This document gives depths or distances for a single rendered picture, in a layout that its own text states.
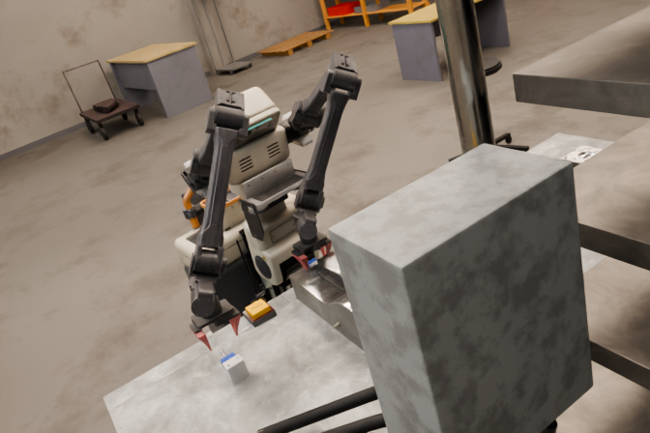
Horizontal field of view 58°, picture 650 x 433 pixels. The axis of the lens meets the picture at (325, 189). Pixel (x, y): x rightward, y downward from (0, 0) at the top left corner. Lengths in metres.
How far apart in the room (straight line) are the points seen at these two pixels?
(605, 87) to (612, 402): 0.76
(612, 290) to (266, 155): 1.27
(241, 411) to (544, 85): 1.07
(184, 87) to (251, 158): 6.56
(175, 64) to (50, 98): 2.22
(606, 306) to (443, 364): 0.56
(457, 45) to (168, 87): 7.65
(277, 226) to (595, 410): 1.27
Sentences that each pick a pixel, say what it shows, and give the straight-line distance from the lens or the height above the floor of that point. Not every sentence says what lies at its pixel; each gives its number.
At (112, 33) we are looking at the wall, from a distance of 10.12.
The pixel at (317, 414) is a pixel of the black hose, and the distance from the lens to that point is 1.40.
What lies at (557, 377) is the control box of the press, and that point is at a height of 1.15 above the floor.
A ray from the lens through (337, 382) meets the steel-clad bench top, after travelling 1.55.
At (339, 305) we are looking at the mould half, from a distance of 1.59.
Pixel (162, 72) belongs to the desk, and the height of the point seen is 0.61.
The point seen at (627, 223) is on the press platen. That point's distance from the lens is 1.04.
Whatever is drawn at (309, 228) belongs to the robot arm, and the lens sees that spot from 1.77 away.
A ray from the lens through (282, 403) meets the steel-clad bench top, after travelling 1.55.
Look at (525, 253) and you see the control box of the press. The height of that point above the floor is 1.38.
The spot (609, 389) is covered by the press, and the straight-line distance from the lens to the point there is 1.47.
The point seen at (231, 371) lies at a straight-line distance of 1.64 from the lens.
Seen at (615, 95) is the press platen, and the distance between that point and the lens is 0.90.
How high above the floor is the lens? 1.83
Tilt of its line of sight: 24 degrees down
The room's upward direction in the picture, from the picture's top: 16 degrees counter-clockwise
